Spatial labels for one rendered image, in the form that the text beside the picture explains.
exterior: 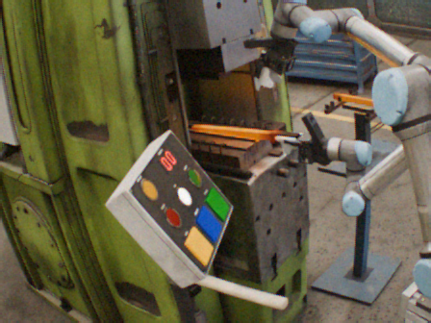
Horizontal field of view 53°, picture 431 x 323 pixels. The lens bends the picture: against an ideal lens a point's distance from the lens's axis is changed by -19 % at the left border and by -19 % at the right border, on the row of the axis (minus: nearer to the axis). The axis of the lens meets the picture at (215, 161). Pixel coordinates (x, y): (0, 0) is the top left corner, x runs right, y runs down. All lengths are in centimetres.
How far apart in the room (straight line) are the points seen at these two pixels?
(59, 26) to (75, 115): 37
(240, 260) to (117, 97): 82
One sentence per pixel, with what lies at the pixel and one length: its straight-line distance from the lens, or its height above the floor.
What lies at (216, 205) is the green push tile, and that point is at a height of 101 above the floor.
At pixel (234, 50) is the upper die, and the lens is 165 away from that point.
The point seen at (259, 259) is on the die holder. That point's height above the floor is 60.
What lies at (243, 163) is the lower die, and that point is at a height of 94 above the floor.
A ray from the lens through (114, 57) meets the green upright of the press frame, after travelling 147.
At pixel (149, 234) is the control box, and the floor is 109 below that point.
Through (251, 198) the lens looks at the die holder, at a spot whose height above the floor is 86.
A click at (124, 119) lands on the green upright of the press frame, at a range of 151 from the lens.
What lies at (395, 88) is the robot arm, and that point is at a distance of 97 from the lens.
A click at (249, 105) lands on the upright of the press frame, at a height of 102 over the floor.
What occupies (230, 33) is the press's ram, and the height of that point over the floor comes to 140.
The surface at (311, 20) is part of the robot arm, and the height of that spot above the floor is 148.
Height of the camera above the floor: 168
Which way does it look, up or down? 24 degrees down
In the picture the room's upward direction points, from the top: 9 degrees counter-clockwise
